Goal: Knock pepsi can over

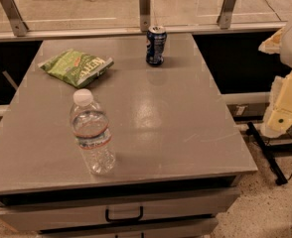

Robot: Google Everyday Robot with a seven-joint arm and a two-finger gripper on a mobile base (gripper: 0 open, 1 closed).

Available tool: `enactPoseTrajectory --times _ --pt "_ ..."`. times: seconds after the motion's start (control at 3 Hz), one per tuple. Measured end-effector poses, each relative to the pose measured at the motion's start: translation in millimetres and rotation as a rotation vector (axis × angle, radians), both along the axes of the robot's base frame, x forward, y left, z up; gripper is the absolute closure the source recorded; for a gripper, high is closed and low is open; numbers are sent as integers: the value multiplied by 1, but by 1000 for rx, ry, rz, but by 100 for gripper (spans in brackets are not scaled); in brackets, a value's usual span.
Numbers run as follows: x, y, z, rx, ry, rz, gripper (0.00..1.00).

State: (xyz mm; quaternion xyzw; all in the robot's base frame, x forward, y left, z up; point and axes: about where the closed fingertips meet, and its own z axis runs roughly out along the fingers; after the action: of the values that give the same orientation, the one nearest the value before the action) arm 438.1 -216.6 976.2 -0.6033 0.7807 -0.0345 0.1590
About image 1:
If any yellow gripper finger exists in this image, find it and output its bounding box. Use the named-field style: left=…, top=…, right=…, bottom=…
left=260, top=71, right=292, bottom=138
left=258, top=29, right=283, bottom=55

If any blue pepsi can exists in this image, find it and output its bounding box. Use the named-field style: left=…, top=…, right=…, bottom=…
left=146, top=26, right=167, bottom=66

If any black metal stand leg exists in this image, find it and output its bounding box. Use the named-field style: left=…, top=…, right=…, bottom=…
left=246, top=122, right=287, bottom=185

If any grey top drawer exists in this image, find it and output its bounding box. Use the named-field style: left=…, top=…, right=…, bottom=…
left=0, top=187, right=239, bottom=231

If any grey drawer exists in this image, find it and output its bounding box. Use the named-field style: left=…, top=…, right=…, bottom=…
left=37, top=218, right=218, bottom=238
left=0, top=187, right=239, bottom=231

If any grey lower drawer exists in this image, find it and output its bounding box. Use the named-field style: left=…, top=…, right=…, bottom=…
left=37, top=218, right=218, bottom=238

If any green chip bag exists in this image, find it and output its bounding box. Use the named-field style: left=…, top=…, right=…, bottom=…
left=38, top=49, right=113, bottom=89

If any clear plastic water bottle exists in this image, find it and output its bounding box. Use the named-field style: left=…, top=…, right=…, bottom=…
left=70, top=89, right=115, bottom=175

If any right metal bracket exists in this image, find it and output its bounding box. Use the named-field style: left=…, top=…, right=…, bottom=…
left=217, top=0, right=236, bottom=29

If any metal bracket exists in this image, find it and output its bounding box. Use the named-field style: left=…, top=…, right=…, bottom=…
left=139, top=0, right=151, bottom=32
left=0, top=0, right=29, bottom=37
left=217, top=0, right=236, bottom=29

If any middle metal bracket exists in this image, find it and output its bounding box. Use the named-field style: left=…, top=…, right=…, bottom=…
left=139, top=0, right=151, bottom=32

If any white horizontal rail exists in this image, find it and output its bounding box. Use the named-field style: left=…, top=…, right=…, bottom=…
left=0, top=21, right=287, bottom=43

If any black drawer handle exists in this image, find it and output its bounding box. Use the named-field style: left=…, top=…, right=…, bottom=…
left=104, top=206, right=144, bottom=223

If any left metal bracket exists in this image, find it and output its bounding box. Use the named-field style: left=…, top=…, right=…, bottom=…
left=0, top=0, right=29, bottom=37

